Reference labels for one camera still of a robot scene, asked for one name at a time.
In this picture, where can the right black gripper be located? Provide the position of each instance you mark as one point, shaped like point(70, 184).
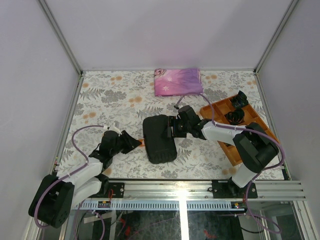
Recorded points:
point(172, 122)

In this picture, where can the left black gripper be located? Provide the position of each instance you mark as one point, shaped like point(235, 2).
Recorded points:
point(132, 142)

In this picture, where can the black plastic tool case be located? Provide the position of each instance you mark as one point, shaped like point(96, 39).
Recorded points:
point(159, 145)

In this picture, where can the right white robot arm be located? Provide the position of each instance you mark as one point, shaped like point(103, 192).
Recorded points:
point(256, 149)

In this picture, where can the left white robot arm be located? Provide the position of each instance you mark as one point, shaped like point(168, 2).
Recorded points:
point(57, 195)

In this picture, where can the folded purple cloth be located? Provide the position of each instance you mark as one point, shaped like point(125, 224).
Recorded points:
point(177, 82)

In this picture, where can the wooden compartment tray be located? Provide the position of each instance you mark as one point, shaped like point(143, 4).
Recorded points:
point(222, 107)

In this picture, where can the black tape roll middle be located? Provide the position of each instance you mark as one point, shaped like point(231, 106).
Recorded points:
point(235, 117)

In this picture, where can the black tape roll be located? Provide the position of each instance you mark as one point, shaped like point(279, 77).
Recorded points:
point(235, 117)
point(240, 100)

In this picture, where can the black tape roll far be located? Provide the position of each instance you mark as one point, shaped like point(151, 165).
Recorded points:
point(240, 100)

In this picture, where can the aluminium front rail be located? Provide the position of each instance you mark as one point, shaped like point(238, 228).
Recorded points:
point(213, 194)

